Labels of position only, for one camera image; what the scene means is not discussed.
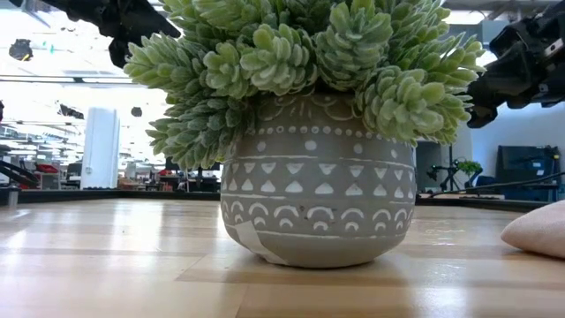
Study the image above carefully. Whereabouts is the black equipment case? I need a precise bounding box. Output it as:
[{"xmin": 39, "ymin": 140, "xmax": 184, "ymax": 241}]
[{"xmin": 494, "ymin": 144, "xmax": 562, "ymax": 203}]

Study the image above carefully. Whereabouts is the white pillar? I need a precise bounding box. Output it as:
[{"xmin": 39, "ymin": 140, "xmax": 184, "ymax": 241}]
[{"xmin": 79, "ymin": 107, "xmax": 121, "ymax": 190}]

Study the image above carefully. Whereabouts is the black tripod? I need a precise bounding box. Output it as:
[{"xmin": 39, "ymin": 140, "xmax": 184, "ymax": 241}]
[{"xmin": 426, "ymin": 163, "xmax": 463, "ymax": 193}]

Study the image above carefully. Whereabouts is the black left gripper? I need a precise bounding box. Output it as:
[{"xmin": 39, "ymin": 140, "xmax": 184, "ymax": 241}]
[{"xmin": 79, "ymin": 0, "xmax": 182, "ymax": 69}]

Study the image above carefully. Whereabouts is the silver metal post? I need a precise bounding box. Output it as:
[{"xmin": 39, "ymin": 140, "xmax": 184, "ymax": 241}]
[{"xmin": 5, "ymin": 184, "xmax": 21, "ymax": 208}]

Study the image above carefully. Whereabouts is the succulent plant in grey pot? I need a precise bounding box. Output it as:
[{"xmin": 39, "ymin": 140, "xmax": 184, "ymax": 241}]
[{"xmin": 123, "ymin": 0, "xmax": 486, "ymax": 269}]

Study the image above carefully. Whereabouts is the pink soft object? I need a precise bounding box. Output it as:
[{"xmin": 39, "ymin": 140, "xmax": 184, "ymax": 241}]
[{"xmin": 500, "ymin": 200, "xmax": 565, "ymax": 260}]

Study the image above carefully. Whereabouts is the small background potted plant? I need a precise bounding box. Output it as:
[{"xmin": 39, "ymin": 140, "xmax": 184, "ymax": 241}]
[{"xmin": 456, "ymin": 159, "xmax": 484, "ymax": 189}]

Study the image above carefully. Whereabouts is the black aluminium table frame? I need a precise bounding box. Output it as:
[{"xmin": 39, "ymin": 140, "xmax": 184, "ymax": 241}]
[{"xmin": 0, "ymin": 158, "xmax": 553, "ymax": 212}]

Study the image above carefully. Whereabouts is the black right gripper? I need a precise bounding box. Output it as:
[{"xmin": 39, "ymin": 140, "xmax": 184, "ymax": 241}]
[{"xmin": 466, "ymin": 12, "xmax": 565, "ymax": 130}]

